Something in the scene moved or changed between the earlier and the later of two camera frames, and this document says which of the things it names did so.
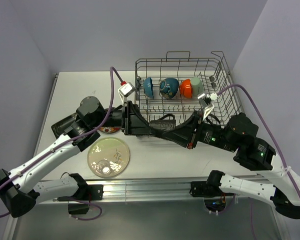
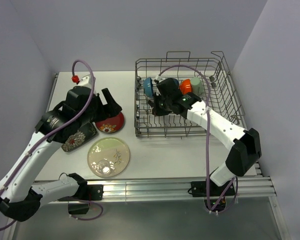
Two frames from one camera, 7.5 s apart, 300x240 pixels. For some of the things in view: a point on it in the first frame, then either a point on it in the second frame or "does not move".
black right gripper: [184, 132] to [157, 111]
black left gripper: [132, 122] to [113, 108]
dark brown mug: [162, 124] to [152, 104]
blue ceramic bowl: [148, 87] does not move
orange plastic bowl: [185, 88] does not move
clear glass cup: [103, 166] does not move
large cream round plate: [112, 149] does not move
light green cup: [197, 86] does not move
